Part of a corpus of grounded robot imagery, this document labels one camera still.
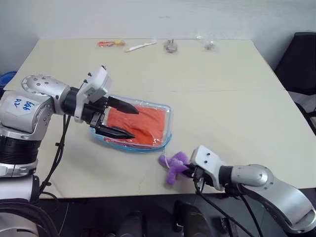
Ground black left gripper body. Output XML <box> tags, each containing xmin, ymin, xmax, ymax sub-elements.
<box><xmin>83</xmin><ymin>95</ymin><xmax>111</xmax><ymax>135</ymax></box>

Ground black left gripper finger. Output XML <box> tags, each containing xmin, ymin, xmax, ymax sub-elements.
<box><xmin>107</xmin><ymin>96</ymin><xmax>140</xmax><ymax>115</ymax></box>
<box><xmin>99</xmin><ymin>125</ymin><xmax>136</xmax><ymax>141</ymax></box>

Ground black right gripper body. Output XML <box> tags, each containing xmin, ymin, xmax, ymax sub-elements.
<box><xmin>192</xmin><ymin>164</ymin><xmax>215</xmax><ymax>188</ymax></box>

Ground purple plush zipper pull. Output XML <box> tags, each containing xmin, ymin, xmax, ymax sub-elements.
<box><xmin>158</xmin><ymin>151</ymin><xmax>191</xmax><ymax>186</ymax></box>

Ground clear plastic pouch blue zipper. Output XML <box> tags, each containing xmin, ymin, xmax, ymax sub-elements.
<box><xmin>88</xmin><ymin>94</ymin><xmax>174</xmax><ymax>155</ymax></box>

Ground orange cloth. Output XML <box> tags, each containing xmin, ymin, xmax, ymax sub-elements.
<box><xmin>103</xmin><ymin>104</ymin><xmax>167</xmax><ymax>147</ymax></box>

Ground white wrapped toothbrush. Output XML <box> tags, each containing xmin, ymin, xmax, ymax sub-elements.
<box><xmin>124</xmin><ymin>41</ymin><xmax>158</xmax><ymax>53</ymax></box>

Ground orange yellow snack packet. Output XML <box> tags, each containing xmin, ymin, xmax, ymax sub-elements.
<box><xmin>96</xmin><ymin>39</ymin><xmax>126</xmax><ymax>48</ymax></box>

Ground clear bag with metal part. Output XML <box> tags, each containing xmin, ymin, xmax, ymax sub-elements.
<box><xmin>162</xmin><ymin>38</ymin><xmax>179</xmax><ymax>54</ymax></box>

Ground blue round container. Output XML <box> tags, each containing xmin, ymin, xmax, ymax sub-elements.
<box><xmin>0</xmin><ymin>71</ymin><xmax>18</xmax><ymax>91</ymax></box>

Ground small clear bag with item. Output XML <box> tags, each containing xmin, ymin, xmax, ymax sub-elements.
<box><xmin>196</xmin><ymin>35</ymin><xmax>220</xmax><ymax>52</ymax></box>

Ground silver robot torso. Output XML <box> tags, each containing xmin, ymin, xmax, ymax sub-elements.
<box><xmin>0</xmin><ymin>170</ymin><xmax>60</xmax><ymax>237</ymax></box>

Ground black chair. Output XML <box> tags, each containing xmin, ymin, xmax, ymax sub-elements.
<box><xmin>273</xmin><ymin>32</ymin><xmax>316</xmax><ymax>137</ymax></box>

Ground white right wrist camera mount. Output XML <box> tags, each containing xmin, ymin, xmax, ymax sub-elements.
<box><xmin>188</xmin><ymin>145</ymin><xmax>227</xmax><ymax>192</ymax></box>

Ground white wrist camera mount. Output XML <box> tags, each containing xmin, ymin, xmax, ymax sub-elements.
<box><xmin>188</xmin><ymin>145</ymin><xmax>227</xmax><ymax>192</ymax></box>
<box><xmin>73</xmin><ymin>65</ymin><xmax>113</xmax><ymax>124</ymax></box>

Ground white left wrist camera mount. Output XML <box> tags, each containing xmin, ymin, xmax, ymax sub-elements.
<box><xmin>73</xmin><ymin>65</ymin><xmax>113</xmax><ymax>124</ymax></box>

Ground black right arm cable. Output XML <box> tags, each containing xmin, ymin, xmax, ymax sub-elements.
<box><xmin>193</xmin><ymin>170</ymin><xmax>265</xmax><ymax>237</ymax></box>

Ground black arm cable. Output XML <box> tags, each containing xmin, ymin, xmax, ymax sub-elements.
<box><xmin>193</xmin><ymin>170</ymin><xmax>265</xmax><ymax>237</ymax></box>
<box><xmin>39</xmin><ymin>113</ymin><xmax>73</xmax><ymax>199</ymax></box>

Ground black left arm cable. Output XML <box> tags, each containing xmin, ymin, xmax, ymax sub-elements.
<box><xmin>39</xmin><ymin>113</ymin><xmax>73</xmax><ymax>199</ymax></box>

